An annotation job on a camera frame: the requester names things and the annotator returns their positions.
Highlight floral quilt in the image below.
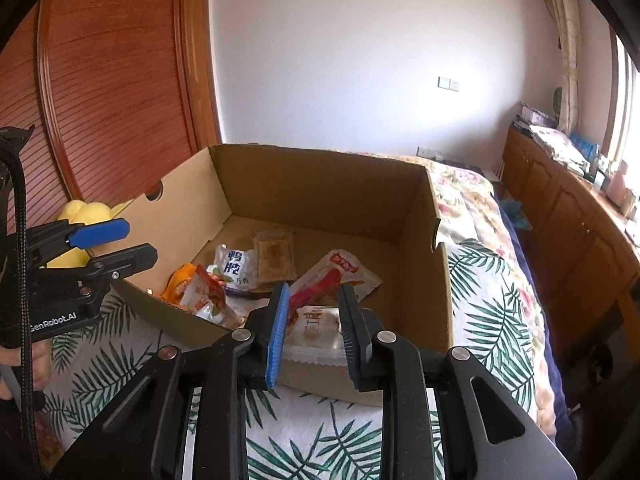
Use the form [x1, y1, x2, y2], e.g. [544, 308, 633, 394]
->
[345, 152, 558, 436]

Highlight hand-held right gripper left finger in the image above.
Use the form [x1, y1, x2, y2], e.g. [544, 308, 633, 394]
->
[50, 282, 292, 480]

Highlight long wooden cabinet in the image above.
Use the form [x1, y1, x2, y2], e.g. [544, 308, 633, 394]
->
[502, 125, 640, 361]

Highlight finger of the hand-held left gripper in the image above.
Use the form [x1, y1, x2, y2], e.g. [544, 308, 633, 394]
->
[30, 243, 159, 297]
[7, 218, 131, 262]

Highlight patterned window curtain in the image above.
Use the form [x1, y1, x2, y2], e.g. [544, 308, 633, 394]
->
[542, 0, 581, 133]

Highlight dark blue cloth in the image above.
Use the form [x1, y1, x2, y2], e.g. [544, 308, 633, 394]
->
[495, 185, 581, 451]

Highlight wooden slatted wardrobe door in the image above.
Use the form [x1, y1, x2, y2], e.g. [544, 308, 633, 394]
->
[0, 0, 223, 241]

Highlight white beige snack packet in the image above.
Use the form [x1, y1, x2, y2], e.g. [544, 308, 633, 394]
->
[282, 304, 351, 368]

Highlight person's left hand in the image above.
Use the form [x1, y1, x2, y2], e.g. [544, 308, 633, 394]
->
[0, 337, 51, 401]

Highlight teal cloth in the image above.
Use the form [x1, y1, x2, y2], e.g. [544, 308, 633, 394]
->
[500, 199, 532, 231]

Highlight clear cake packet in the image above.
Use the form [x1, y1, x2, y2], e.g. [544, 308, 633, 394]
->
[252, 230, 297, 293]

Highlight wooden-framed window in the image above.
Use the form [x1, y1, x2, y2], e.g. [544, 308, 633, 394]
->
[600, 25, 640, 176]

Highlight stack of papers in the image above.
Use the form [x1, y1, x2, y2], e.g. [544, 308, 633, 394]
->
[512, 102, 588, 171]

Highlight clear chicken feet packet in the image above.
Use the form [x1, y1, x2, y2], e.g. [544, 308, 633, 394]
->
[287, 250, 382, 308]

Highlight pink red snack packet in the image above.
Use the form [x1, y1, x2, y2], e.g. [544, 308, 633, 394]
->
[179, 264, 247, 328]

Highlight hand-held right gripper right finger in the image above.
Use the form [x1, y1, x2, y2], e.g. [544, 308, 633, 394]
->
[337, 284, 577, 480]

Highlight pink bottle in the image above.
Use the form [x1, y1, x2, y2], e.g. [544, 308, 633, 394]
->
[607, 160, 631, 201]

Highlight yellow plush toy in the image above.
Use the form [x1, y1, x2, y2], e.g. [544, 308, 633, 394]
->
[45, 200, 136, 268]

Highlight white silver snack packet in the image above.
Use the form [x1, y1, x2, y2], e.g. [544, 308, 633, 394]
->
[212, 244, 261, 297]

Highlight leaf-print bedsheet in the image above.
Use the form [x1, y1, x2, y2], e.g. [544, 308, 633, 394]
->
[40, 240, 546, 480]

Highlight blue boxes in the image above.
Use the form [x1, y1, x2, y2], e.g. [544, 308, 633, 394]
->
[570, 132, 601, 161]

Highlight brown cardboard box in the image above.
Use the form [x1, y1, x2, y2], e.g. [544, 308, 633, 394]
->
[112, 144, 453, 408]

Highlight black braided cable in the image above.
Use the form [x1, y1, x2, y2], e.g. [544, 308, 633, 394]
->
[5, 140, 41, 476]

